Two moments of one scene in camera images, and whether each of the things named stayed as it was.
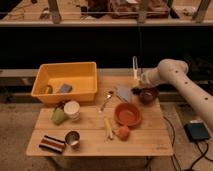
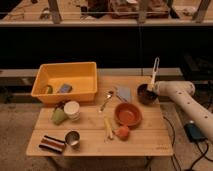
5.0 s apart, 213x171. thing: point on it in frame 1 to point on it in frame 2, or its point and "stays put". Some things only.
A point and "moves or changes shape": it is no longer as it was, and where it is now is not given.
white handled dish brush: x=136 y=81 moves or changes shape
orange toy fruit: x=122 y=132 stays put
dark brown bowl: x=148 y=95 stays put
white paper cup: x=72 y=110 stays put
